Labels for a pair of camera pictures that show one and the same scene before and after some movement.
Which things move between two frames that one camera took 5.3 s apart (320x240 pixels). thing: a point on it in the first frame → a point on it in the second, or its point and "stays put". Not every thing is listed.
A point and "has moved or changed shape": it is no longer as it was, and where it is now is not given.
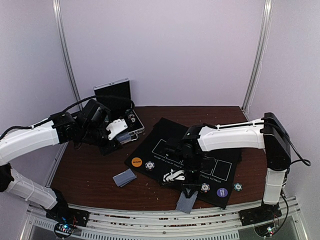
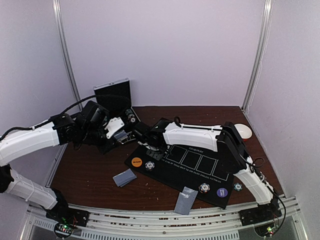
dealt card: (185, 204) stays put
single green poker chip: (238, 186) stays put
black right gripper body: (187, 184) → (152, 152)
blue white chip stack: (149, 165) stays put
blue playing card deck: (124, 138) has moved or changed shape
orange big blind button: (136, 162) stays put
